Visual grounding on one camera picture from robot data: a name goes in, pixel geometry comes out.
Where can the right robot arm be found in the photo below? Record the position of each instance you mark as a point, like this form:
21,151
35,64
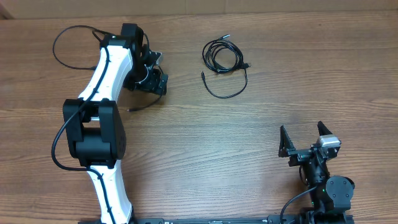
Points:
330,195

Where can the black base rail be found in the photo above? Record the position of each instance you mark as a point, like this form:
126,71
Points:
271,219

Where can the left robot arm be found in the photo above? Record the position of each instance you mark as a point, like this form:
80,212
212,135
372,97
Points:
92,122

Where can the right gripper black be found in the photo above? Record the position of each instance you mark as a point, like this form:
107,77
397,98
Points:
298,155

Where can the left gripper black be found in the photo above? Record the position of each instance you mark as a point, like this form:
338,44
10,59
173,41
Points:
151,85

